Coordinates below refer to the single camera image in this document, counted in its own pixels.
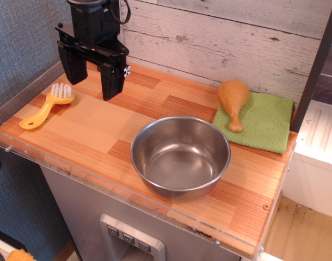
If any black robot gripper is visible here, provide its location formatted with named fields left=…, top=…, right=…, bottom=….
left=56, top=1, right=130, bottom=101

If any orange plastic chicken drumstick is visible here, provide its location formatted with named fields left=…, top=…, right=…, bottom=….
left=217, top=80, right=250, bottom=133

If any stainless steel metal bowl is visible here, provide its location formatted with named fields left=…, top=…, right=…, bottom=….
left=130, top=116, right=231, bottom=201

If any yellow dish brush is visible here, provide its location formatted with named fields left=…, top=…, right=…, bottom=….
left=19, top=83, right=75, bottom=130

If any grey toy fridge cabinet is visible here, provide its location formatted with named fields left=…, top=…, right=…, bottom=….
left=41, top=167, right=240, bottom=260

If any clear acrylic edge guard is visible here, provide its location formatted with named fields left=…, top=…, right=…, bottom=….
left=0, top=126, right=297, bottom=260

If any green microfiber cloth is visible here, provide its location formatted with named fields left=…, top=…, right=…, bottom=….
left=213, top=92, right=294, bottom=154

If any orange object bottom left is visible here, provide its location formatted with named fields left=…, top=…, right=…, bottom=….
left=7, top=249, right=35, bottom=261

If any white toy sink unit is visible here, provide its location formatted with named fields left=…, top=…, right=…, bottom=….
left=281, top=40, right=332, bottom=221

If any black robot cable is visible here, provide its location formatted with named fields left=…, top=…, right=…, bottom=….
left=104, top=0, right=132, bottom=26

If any dark grey right post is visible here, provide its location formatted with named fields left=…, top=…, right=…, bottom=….
left=290, top=10, right=332, bottom=133

